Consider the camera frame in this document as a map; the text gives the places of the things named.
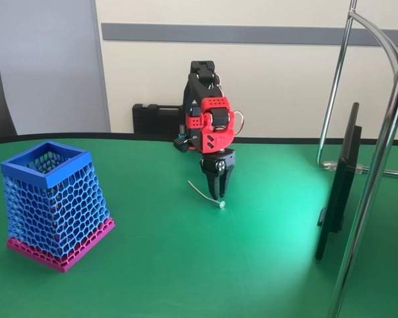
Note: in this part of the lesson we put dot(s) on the green table cloth black edge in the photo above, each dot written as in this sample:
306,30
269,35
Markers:
185,265

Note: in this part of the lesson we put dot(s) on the thin white cable with connector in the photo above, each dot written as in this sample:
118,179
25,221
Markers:
222,205

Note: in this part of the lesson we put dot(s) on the black plastic case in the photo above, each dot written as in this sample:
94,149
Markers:
152,119

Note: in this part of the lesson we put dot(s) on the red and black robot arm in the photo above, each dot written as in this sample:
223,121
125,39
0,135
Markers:
215,139

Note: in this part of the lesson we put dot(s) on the grey wall rail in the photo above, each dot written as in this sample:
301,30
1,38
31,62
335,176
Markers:
219,33

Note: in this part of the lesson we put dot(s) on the black flat light panel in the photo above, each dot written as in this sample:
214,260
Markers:
340,192

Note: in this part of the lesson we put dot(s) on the chrome tube stand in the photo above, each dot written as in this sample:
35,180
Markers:
363,215

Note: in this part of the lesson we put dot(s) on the clear plastic tube clip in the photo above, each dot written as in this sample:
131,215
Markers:
330,165

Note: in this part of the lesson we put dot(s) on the blue pink lattice basket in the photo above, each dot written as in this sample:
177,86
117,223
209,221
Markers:
23,172

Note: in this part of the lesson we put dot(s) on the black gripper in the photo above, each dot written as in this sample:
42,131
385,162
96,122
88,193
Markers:
216,163

